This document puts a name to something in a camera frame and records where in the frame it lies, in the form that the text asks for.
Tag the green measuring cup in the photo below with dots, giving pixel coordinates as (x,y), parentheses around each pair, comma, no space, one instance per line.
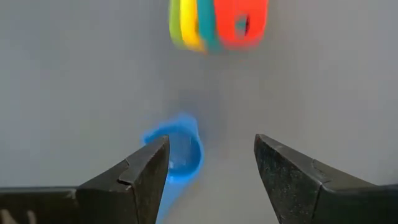
(174,21)

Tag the blue measuring cup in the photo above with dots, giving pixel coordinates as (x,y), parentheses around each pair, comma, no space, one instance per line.
(185,155)

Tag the yellow measuring cup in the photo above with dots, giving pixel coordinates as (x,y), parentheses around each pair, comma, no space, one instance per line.
(189,25)

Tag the teal measuring cup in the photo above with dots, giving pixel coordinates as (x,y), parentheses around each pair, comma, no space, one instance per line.
(206,25)

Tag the red measuring cup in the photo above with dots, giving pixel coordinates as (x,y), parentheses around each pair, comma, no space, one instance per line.
(227,21)

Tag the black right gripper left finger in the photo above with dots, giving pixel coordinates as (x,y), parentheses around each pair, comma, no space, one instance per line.
(124,193)

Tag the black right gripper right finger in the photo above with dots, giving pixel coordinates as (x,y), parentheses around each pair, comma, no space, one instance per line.
(311,193)

